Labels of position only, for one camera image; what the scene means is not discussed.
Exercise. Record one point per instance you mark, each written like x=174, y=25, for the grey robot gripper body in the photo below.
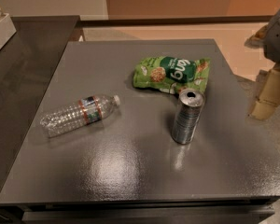
x=278, y=39

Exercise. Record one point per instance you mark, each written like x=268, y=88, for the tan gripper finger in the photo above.
x=266, y=96

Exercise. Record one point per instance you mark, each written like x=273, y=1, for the green rice chip bag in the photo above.
x=171, y=75

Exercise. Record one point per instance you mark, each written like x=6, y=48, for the silver aluminium drink can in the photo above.
x=189, y=108

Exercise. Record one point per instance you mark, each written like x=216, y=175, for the clear plastic water bottle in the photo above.
x=81, y=113

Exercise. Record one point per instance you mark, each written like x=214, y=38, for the dark side counter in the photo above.
x=27, y=64

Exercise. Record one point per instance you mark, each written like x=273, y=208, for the white box on counter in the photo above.
x=7, y=29

